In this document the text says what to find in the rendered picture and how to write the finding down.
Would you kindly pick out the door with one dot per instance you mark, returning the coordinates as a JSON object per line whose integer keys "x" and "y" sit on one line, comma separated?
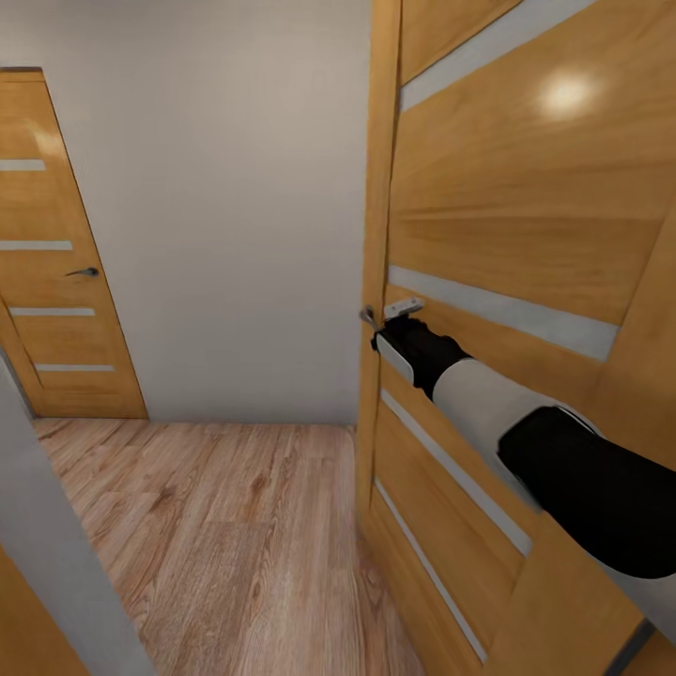
{"x": 58, "y": 321}
{"x": 521, "y": 180}

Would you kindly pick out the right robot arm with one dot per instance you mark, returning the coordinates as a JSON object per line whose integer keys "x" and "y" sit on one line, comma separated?
{"x": 619, "y": 506}

